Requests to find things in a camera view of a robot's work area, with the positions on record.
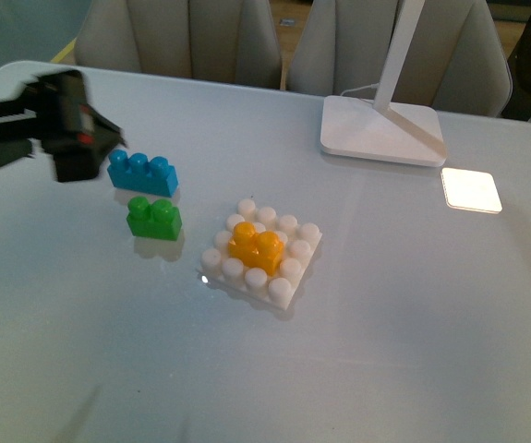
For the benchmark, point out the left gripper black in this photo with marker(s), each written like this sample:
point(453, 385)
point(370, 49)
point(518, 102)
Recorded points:
point(54, 110)

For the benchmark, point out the yellow two-stud block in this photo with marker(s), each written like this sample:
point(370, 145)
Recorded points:
point(256, 250)

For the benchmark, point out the blue three-stud block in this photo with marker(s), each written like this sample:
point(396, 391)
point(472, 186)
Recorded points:
point(137, 173)

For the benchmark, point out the green two-stud block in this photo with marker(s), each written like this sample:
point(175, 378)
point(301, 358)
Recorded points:
point(158, 220)

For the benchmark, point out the left beige chair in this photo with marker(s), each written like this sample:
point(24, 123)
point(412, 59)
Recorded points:
point(231, 42)

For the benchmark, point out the beige chair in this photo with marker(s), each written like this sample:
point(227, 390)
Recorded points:
point(231, 42)
point(455, 62)

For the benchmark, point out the white desk lamp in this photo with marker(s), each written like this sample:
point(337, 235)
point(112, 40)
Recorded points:
point(383, 130)

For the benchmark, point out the right beige chair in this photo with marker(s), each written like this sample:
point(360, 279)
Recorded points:
point(455, 62)

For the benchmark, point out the white studded base plate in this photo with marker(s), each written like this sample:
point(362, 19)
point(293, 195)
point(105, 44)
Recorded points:
point(301, 241)

